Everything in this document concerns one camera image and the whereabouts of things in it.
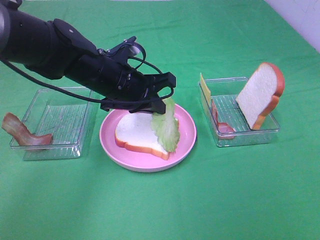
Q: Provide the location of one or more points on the toy lettuce leaf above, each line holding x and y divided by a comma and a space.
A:
166, 127

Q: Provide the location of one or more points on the left clear plastic tray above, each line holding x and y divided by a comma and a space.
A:
70, 121

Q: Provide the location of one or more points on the yellow toy cheese slice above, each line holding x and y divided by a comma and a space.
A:
206, 91

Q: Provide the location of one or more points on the toy bread slice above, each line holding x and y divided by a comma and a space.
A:
134, 133
261, 94

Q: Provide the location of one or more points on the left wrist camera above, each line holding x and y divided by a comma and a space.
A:
127, 48

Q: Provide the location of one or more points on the pink round plate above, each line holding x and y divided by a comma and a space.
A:
146, 162

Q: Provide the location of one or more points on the green tablecloth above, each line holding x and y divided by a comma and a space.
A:
255, 192

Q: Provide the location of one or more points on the toy bacon strip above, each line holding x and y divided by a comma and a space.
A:
14, 127
222, 127

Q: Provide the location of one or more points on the clear plastic tray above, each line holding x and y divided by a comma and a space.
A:
70, 121
224, 92

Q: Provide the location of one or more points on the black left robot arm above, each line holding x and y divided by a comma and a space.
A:
55, 49

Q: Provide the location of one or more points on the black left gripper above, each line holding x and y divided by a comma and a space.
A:
122, 86

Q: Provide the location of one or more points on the right clear plastic tray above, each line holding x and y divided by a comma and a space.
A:
224, 92

